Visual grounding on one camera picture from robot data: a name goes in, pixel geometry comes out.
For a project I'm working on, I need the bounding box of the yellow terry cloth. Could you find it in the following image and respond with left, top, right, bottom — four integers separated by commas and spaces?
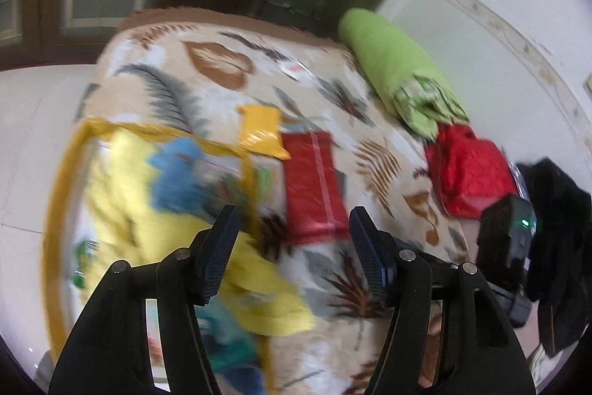
80, 129, 315, 337

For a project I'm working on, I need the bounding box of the blue terry cloth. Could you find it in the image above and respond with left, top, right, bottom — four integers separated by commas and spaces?
148, 137, 222, 221

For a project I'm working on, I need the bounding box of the red foil packet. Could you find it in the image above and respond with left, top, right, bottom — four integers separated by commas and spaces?
283, 131, 349, 245

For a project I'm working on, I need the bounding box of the yellow plastic pouch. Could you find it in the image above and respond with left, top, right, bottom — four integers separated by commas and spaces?
238, 104, 291, 160

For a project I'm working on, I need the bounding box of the red quilted bag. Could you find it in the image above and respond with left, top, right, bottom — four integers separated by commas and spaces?
425, 124, 518, 220

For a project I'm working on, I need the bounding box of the black garment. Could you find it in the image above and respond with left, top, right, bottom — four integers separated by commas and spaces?
519, 158, 591, 358

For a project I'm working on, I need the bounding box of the yellow-rimmed white storage bin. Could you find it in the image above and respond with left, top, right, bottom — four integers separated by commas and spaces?
42, 118, 291, 394

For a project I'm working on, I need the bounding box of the green rolled quilt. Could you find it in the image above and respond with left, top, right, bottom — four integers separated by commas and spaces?
338, 8, 470, 141

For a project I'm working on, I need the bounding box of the small red white sachet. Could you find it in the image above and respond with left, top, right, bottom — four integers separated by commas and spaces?
278, 60, 315, 83

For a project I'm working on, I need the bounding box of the leaf-patterned beige blanket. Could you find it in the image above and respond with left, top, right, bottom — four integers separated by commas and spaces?
80, 9, 470, 394

